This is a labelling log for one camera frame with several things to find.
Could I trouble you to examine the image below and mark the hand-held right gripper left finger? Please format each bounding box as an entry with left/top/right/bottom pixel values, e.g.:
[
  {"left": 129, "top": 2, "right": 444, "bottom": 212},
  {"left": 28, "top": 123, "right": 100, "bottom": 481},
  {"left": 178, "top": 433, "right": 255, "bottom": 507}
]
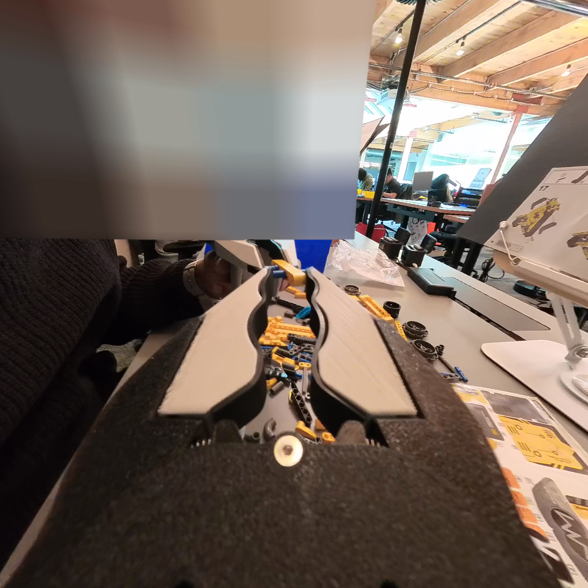
[{"left": 157, "top": 266, "right": 275, "bottom": 430}]

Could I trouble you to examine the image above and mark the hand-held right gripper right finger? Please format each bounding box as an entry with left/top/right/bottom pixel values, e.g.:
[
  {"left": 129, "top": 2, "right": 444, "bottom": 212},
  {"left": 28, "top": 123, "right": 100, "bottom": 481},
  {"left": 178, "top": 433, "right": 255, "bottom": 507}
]
[{"left": 304, "top": 267, "right": 420, "bottom": 435}]

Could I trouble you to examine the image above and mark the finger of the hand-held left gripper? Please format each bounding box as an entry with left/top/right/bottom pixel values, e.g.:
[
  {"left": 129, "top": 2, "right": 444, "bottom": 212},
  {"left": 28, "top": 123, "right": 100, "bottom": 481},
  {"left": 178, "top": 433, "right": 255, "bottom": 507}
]
[
  {"left": 254, "top": 239, "right": 302, "bottom": 276},
  {"left": 212, "top": 240, "right": 267, "bottom": 299}
]

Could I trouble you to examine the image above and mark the yellow holed beam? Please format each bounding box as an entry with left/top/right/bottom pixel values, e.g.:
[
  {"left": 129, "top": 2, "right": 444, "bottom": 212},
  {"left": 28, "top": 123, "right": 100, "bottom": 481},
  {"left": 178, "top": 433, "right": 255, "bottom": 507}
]
[{"left": 272, "top": 259, "right": 307, "bottom": 286}]

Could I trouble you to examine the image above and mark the pile of toy building parts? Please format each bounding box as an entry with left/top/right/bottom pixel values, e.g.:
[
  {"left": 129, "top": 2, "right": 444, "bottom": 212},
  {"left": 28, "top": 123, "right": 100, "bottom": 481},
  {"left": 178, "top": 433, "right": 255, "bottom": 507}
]
[{"left": 248, "top": 282, "right": 469, "bottom": 445}]

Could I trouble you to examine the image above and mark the person's left hand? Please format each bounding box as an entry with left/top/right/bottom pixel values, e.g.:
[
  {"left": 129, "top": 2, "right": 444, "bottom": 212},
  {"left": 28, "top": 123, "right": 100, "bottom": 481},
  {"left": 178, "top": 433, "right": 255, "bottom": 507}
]
[{"left": 201, "top": 255, "right": 236, "bottom": 299}]

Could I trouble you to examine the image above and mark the grey wristwatch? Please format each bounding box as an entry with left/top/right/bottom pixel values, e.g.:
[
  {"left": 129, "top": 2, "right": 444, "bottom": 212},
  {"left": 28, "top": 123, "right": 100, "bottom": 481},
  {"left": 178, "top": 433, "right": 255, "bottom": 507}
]
[{"left": 183, "top": 259, "right": 206, "bottom": 298}]

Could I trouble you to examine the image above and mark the clear plastic bag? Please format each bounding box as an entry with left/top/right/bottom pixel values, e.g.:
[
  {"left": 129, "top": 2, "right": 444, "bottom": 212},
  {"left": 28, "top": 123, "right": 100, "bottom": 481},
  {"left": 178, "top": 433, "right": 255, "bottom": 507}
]
[{"left": 328, "top": 240, "right": 406, "bottom": 288}]

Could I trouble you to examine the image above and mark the black flat box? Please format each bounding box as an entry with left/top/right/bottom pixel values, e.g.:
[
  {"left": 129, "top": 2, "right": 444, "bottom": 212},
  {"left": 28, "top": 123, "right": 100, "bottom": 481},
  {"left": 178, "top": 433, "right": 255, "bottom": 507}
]
[{"left": 406, "top": 266, "right": 455, "bottom": 296}]

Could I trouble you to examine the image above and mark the long wooden desk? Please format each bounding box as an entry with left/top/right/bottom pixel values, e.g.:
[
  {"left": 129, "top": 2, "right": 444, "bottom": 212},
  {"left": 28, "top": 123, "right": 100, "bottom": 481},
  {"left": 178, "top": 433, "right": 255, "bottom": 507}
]
[{"left": 356, "top": 193, "right": 476, "bottom": 230}]

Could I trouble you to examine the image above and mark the brown cardboard sheet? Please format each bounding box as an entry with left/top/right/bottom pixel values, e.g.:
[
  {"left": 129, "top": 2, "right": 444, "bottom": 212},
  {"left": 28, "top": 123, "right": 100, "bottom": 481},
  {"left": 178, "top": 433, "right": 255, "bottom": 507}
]
[{"left": 360, "top": 117, "right": 390, "bottom": 159}]

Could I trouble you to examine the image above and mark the white book stand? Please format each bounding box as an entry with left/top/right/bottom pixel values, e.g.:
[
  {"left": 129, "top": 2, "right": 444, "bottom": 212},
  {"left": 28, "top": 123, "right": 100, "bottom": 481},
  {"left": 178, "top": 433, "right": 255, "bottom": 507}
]
[{"left": 455, "top": 73, "right": 588, "bottom": 432}]

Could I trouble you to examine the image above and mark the person's black sweater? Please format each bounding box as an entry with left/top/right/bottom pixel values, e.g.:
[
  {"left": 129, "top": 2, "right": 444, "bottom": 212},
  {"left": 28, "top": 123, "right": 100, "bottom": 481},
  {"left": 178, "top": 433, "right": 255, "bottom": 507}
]
[{"left": 0, "top": 239, "right": 143, "bottom": 552}]

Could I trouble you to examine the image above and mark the black metal pole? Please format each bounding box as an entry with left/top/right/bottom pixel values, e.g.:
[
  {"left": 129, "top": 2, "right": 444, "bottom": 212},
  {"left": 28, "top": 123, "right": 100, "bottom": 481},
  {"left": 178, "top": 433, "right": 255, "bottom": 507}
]
[{"left": 365, "top": 0, "right": 428, "bottom": 239}]

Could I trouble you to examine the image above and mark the sticker sheet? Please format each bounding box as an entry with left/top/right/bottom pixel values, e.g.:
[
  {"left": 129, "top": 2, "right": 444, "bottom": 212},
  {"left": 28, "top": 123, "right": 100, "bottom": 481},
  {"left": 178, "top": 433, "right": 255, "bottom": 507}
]
[{"left": 452, "top": 385, "right": 588, "bottom": 588}]

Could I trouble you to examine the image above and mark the instruction booklet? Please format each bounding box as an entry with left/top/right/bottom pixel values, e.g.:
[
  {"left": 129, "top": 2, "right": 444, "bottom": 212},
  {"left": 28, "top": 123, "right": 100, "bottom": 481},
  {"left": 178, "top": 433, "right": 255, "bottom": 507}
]
[{"left": 484, "top": 166, "right": 588, "bottom": 283}]

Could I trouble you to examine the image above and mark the black camera device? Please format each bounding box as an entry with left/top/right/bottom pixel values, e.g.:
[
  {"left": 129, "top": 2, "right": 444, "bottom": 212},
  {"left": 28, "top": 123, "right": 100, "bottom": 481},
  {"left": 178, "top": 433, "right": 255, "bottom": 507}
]
[
  {"left": 379, "top": 227, "right": 412, "bottom": 260},
  {"left": 401, "top": 234, "right": 438, "bottom": 268}
]

